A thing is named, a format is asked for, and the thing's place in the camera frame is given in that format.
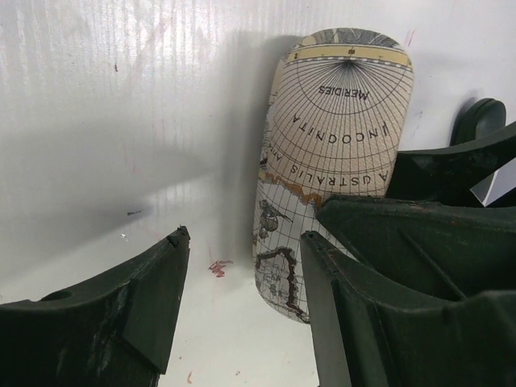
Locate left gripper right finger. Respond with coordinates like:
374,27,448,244
300,231,515,386

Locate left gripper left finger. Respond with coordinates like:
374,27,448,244
1,226,190,386

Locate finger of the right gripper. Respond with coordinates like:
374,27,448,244
389,123,515,205
317,197,515,301

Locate marbled glasses case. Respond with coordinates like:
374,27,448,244
252,27,414,323

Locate black glasses case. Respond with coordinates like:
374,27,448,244
450,98,506,146

